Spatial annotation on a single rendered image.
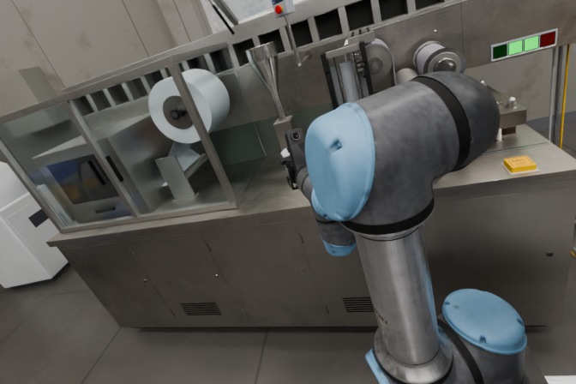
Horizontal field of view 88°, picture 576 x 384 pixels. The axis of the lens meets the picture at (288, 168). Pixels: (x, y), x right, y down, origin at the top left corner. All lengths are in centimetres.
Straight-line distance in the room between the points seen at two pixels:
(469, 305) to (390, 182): 38
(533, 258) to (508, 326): 92
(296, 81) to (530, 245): 126
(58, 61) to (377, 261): 422
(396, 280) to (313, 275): 115
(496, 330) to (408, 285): 23
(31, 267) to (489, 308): 391
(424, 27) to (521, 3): 38
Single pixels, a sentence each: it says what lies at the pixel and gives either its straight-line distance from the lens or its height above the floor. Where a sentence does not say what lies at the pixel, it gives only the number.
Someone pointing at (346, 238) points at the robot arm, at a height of 111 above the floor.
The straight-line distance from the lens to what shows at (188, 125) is 133.
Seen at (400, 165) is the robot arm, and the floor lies 141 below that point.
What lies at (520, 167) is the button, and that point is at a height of 92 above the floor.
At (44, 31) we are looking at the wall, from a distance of 440.
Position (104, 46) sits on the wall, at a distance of 396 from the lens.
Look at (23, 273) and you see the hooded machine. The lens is 421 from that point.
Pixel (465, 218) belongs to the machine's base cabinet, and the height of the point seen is 73.
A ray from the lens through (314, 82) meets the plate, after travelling 167.
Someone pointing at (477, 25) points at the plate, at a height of 132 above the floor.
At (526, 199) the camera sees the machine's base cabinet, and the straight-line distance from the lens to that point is 135.
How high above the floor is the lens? 155
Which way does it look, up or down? 24 degrees down
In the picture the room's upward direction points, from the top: 19 degrees counter-clockwise
